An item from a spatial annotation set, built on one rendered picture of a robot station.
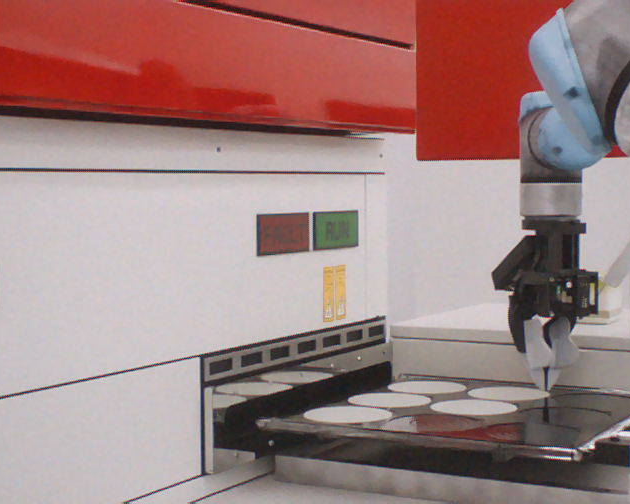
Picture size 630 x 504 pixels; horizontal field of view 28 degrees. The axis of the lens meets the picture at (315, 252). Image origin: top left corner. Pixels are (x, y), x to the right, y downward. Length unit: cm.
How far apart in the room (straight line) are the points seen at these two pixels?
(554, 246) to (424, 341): 28
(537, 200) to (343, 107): 26
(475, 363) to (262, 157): 44
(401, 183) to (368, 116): 363
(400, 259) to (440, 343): 350
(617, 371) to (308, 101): 52
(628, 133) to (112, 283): 51
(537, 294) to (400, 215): 368
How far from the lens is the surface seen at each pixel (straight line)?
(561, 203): 154
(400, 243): 522
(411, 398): 154
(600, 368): 165
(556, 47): 104
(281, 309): 150
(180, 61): 125
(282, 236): 150
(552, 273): 153
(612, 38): 103
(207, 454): 139
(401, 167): 522
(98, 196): 122
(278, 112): 140
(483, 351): 170
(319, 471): 144
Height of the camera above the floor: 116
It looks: 3 degrees down
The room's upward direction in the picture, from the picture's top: straight up
